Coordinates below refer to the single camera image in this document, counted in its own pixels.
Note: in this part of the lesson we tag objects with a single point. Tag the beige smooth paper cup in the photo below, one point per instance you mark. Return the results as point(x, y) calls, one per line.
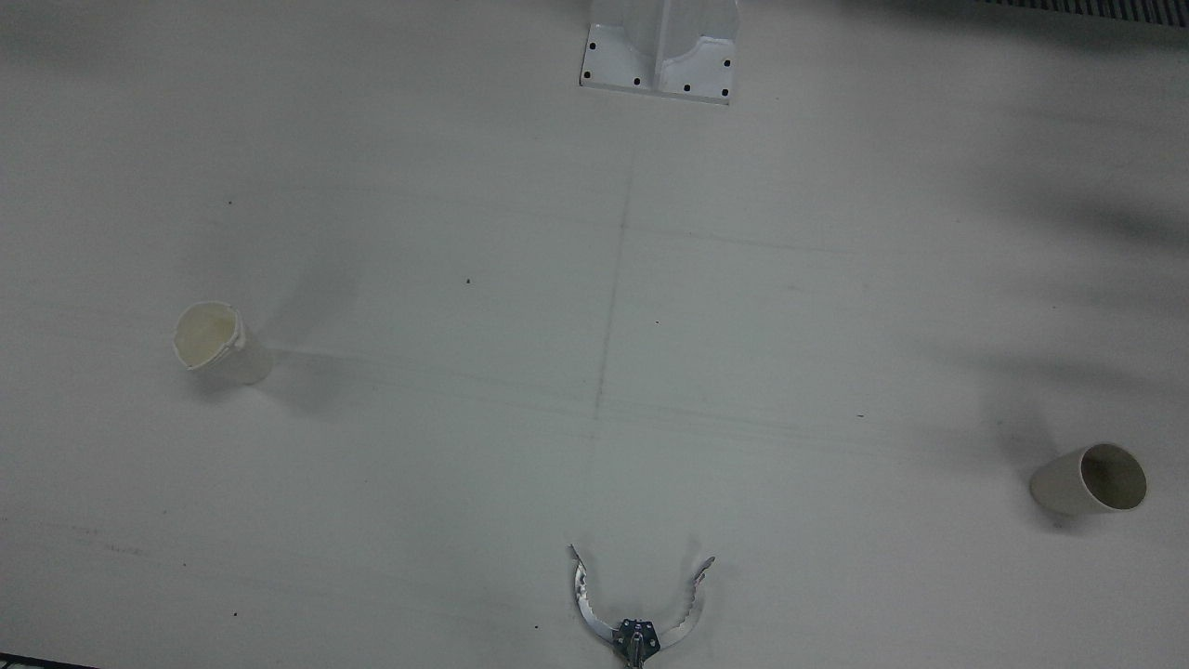
point(1064, 483)

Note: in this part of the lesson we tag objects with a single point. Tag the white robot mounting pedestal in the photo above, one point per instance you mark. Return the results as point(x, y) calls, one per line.
point(659, 46)

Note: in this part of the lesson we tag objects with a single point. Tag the metal reacher claw tool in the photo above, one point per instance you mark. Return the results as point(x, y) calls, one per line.
point(636, 639)

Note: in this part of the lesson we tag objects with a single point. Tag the white ragged-rim plastic cup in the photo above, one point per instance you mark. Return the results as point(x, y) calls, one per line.
point(209, 339)

